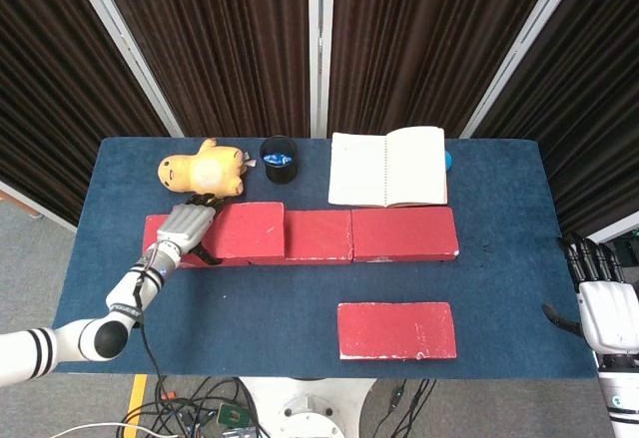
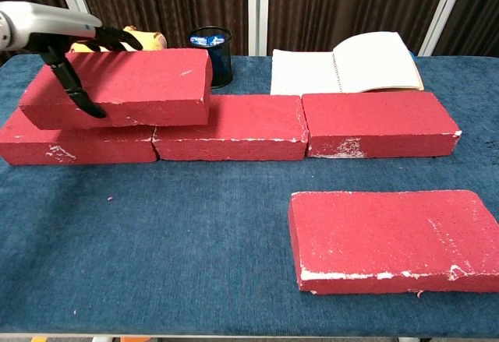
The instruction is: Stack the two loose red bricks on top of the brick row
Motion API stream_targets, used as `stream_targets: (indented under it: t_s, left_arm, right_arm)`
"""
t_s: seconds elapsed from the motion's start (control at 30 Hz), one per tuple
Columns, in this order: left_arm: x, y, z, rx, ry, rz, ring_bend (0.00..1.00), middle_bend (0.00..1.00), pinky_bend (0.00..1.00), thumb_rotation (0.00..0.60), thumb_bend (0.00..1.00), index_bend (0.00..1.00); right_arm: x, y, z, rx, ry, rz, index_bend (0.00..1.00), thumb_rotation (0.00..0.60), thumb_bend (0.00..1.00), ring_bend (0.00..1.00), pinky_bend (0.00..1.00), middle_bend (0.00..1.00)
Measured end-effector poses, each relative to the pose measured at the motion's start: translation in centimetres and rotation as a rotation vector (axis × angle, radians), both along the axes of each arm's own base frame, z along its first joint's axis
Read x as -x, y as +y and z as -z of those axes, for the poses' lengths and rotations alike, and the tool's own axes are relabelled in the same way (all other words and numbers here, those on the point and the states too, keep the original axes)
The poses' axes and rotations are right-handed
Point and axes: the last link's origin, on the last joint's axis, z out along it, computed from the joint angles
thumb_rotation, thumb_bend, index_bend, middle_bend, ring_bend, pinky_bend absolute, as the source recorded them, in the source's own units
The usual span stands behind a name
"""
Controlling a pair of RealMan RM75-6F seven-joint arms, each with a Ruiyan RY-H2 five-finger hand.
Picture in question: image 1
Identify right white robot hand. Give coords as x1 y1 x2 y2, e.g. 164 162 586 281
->
542 231 639 354

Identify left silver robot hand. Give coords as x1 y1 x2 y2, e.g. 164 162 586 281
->
156 193 226 265

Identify red foam brick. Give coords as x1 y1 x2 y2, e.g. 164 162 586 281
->
249 210 354 264
350 207 460 263
202 202 287 261
143 215 251 268

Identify red foam brick white-chipped edge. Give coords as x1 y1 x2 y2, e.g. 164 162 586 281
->
336 301 458 361

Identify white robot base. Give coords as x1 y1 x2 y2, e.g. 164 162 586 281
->
239 376 380 438

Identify yellow plush toy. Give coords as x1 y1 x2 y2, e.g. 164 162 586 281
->
158 138 257 198

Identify black mesh pen holder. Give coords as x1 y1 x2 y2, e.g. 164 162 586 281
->
260 135 300 186

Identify blue tablecloth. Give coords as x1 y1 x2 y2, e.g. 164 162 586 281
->
53 137 600 380

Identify yellow floor tape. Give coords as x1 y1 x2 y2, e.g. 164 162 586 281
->
122 373 150 438

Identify dark brown curtain panel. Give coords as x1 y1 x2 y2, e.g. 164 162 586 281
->
92 0 314 139
0 0 171 232
326 0 563 138
473 0 639 237

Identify green circuit board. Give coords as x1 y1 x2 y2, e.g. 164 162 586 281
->
217 402 251 429

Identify open spiral notebook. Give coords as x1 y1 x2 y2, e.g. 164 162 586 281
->
327 126 449 209

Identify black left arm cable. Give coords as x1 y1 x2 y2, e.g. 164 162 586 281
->
132 267 169 399

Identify white frame post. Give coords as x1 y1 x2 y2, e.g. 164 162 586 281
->
308 0 336 139
458 0 605 140
63 0 185 139

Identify white floor cable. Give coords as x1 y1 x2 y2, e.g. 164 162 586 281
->
47 421 166 438

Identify black cable with green connector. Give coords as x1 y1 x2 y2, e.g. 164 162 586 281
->
383 378 435 415

